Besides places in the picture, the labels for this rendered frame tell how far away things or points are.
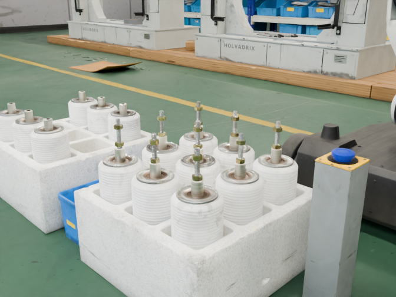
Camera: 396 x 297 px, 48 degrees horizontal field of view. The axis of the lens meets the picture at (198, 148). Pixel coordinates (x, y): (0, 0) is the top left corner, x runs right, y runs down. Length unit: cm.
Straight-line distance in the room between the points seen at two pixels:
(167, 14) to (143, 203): 347
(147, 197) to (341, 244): 36
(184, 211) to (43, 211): 52
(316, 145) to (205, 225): 55
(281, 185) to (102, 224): 38
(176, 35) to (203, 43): 67
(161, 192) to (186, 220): 10
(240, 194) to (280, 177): 12
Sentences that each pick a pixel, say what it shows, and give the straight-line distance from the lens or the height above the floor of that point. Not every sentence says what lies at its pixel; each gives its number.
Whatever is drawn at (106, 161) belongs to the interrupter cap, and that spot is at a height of 25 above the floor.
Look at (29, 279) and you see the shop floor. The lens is 108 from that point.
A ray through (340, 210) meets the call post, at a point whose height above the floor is 24.
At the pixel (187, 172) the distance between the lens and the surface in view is 92.
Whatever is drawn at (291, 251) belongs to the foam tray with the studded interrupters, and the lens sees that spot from 98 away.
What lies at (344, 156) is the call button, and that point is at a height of 33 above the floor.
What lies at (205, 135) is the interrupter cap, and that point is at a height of 25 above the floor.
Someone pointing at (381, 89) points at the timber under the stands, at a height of 6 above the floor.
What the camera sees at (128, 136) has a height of 19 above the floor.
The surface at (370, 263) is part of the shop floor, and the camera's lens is 114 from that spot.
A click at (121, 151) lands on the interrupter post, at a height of 28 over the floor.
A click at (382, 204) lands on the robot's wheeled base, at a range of 118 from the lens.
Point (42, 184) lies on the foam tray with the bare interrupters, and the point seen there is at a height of 14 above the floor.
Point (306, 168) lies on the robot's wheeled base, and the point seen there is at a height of 14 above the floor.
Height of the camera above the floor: 60
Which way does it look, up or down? 20 degrees down
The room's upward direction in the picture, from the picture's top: straight up
